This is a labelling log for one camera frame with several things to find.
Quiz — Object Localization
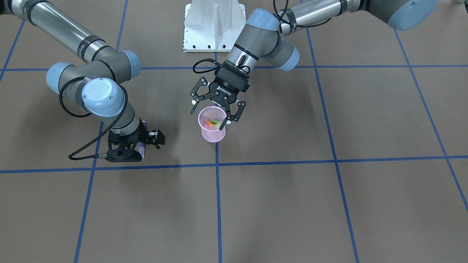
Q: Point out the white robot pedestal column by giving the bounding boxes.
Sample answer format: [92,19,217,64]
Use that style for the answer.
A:
[183,0,247,52]

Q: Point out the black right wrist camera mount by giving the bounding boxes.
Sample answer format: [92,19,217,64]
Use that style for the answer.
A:
[105,139,143,163]

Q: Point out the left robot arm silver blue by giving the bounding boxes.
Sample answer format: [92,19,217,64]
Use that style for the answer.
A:
[202,0,437,129]

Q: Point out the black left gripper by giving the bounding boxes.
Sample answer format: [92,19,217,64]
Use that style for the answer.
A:
[190,62,249,130]

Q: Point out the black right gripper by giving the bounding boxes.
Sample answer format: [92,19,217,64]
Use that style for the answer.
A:
[108,122,166,149]

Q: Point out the black camera cable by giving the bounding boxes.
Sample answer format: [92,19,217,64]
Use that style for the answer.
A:
[58,76,128,161]
[193,0,333,74]

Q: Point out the pink mesh pen holder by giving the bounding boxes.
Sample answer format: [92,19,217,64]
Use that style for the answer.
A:
[198,106,226,142]

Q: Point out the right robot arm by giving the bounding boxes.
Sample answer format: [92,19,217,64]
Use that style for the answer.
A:
[1,0,211,155]

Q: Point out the purple highlighter pen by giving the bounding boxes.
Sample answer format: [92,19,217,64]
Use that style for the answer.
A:
[139,121,147,159]

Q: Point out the brown paper table mat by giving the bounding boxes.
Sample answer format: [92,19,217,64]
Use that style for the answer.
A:
[1,0,468,263]

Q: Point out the green highlighter pen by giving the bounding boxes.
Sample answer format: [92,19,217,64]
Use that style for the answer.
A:
[207,120,223,126]

